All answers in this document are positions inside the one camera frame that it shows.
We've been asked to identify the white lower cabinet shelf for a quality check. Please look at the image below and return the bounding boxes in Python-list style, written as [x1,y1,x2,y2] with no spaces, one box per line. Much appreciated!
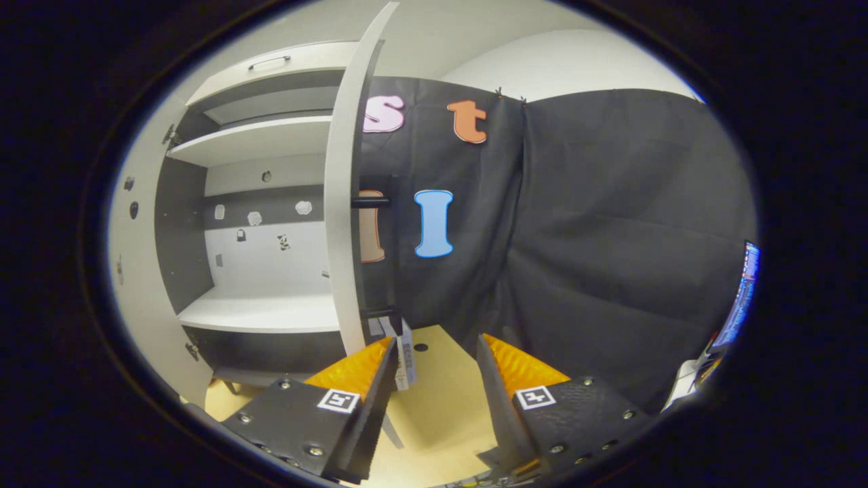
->
[178,288,340,334]

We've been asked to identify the computer monitor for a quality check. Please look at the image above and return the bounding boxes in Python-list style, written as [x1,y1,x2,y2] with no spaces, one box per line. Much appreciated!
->
[712,241,762,350]

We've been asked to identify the white paper tag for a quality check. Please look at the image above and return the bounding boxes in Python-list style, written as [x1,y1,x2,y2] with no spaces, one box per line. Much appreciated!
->
[395,320,416,392]

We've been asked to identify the black backdrop cloth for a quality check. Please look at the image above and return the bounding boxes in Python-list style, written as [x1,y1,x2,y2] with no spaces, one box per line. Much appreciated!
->
[353,76,759,414]

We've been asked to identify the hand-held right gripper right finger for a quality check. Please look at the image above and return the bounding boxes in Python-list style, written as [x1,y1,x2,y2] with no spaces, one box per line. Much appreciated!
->
[476,333,655,479]

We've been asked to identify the white upper cabinet shelf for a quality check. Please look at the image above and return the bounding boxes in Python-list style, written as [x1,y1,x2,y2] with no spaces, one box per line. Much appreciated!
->
[166,115,333,168]

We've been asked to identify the grey cabinet door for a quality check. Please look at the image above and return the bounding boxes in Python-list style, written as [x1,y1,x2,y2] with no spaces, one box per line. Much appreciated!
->
[324,0,401,357]
[107,88,211,407]

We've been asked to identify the grey cabinet drawer front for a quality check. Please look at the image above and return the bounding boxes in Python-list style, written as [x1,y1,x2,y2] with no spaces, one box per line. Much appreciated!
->
[184,41,360,106]

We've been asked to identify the grey double-door shoe cabinet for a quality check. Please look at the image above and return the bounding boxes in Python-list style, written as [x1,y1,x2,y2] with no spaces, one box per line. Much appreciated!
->
[155,41,367,397]

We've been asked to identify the white cabinet shelf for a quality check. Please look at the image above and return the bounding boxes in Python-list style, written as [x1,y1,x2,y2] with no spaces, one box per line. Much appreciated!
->
[178,288,340,334]
[166,115,333,168]

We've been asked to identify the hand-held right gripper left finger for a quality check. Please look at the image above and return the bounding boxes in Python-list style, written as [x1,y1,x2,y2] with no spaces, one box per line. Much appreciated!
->
[220,335,399,485]

